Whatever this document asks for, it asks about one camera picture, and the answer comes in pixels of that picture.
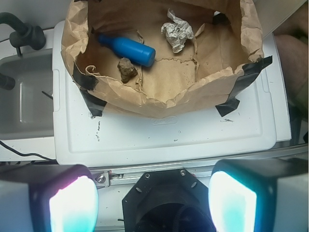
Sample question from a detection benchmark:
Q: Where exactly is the aluminium rail with bracket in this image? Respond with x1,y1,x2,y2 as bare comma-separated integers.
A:
90,166,212,189

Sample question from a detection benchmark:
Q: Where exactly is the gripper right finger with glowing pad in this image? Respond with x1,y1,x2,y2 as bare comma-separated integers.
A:
208,158,309,232

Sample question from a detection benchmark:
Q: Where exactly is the grey toy sink basin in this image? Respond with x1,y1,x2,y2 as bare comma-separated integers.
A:
0,49,54,140

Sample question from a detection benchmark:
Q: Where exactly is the black tape strip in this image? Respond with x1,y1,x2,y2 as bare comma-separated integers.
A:
215,56,273,117
73,63,107,117

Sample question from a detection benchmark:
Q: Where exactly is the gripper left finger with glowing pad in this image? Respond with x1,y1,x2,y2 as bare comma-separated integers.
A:
0,165,98,232

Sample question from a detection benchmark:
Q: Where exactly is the black cable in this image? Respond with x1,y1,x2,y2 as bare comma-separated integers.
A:
0,139,56,162

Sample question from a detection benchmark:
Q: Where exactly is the black tape strip left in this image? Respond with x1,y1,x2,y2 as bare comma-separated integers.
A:
73,63,107,117

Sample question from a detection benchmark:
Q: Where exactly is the dark grey faucet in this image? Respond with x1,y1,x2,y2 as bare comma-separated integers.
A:
0,12,46,57

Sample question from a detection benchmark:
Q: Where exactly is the brown rock lump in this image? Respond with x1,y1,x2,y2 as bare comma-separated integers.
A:
117,58,138,84

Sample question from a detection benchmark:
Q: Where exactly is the blue plastic bottle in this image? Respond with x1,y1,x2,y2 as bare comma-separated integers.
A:
98,34,156,67

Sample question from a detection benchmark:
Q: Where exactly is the crumpled white paper ball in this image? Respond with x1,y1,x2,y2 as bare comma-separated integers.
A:
161,9,194,54

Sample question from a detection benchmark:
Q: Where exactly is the white plastic bin lid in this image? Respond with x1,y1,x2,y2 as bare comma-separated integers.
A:
52,22,291,167

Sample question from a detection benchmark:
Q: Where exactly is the black octagonal mount plate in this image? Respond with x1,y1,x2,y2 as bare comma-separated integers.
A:
122,175,216,232

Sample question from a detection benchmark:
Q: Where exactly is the black tape strip right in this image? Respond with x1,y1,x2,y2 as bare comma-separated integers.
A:
215,56,273,117

